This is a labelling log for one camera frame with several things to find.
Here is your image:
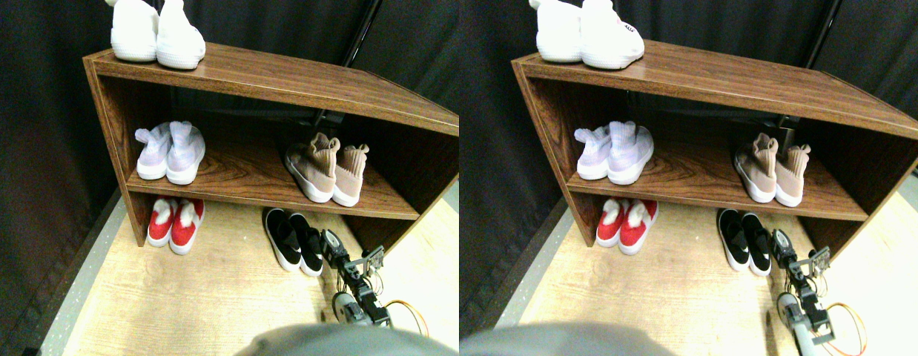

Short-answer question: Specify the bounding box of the brown shoe rack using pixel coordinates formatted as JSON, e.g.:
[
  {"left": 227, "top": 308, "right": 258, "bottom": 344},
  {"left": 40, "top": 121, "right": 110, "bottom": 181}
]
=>
[
  {"left": 83, "top": 42, "right": 459, "bottom": 257},
  {"left": 512, "top": 39, "right": 918, "bottom": 261}
]

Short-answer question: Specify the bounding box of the black shoe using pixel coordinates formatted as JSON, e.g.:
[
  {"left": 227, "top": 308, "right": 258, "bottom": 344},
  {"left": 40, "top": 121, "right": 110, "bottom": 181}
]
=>
[
  {"left": 740, "top": 213, "right": 774, "bottom": 278},
  {"left": 288, "top": 213, "right": 326, "bottom": 278},
  {"left": 717, "top": 208, "right": 753, "bottom": 273},
  {"left": 263, "top": 208, "right": 303, "bottom": 273}
]

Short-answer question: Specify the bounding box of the lilac shoe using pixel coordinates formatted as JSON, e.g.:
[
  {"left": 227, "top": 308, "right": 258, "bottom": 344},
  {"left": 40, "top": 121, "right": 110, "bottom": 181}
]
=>
[
  {"left": 135, "top": 123, "right": 173, "bottom": 181},
  {"left": 607, "top": 121, "right": 656, "bottom": 186},
  {"left": 165, "top": 121, "right": 207, "bottom": 186},
  {"left": 574, "top": 125, "right": 615, "bottom": 182}
]

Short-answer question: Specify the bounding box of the white shoe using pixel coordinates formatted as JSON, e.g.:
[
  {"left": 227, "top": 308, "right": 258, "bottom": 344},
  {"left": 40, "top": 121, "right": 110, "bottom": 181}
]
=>
[
  {"left": 106, "top": 0, "right": 161, "bottom": 63},
  {"left": 156, "top": 0, "right": 207, "bottom": 71},
  {"left": 579, "top": 0, "right": 646, "bottom": 71},
  {"left": 529, "top": 0, "right": 585, "bottom": 64}
]

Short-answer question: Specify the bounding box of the red shoe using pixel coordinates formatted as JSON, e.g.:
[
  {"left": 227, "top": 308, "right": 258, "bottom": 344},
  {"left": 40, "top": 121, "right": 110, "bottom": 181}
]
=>
[
  {"left": 147, "top": 198, "right": 180, "bottom": 248},
  {"left": 618, "top": 199, "right": 659, "bottom": 257},
  {"left": 595, "top": 198, "right": 631, "bottom": 249},
  {"left": 168, "top": 199, "right": 206, "bottom": 257}
]

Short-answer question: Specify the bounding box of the black curtain stand pole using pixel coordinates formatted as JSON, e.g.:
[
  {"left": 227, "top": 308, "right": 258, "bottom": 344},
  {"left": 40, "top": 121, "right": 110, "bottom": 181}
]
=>
[{"left": 311, "top": 0, "right": 383, "bottom": 136}]

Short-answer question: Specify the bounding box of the black bracket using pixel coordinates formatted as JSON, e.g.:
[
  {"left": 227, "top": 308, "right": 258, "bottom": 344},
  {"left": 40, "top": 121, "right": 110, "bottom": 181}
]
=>
[{"left": 793, "top": 245, "right": 833, "bottom": 282}]

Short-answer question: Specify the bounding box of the orange wire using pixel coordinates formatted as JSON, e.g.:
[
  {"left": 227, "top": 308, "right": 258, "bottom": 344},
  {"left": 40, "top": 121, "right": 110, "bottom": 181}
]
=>
[
  {"left": 383, "top": 299, "right": 431, "bottom": 339},
  {"left": 825, "top": 301, "right": 870, "bottom": 356}
]

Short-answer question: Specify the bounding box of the beige shoe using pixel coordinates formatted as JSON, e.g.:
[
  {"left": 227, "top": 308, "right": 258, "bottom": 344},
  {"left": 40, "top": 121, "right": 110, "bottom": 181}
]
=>
[
  {"left": 331, "top": 144, "right": 371, "bottom": 208},
  {"left": 774, "top": 144, "right": 812, "bottom": 208},
  {"left": 733, "top": 133, "right": 780, "bottom": 205},
  {"left": 285, "top": 133, "right": 342, "bottom": 205}
]

